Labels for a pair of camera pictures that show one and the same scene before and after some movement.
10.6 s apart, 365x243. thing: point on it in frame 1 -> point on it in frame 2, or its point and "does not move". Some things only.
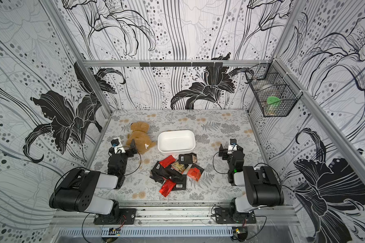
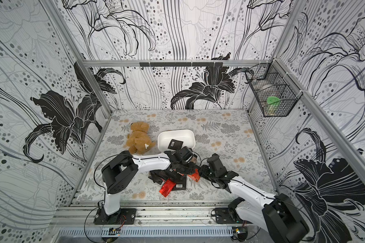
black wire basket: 275,91 does not move
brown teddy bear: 139,133 does not move
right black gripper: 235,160 -> 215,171
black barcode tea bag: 180,182 does not move
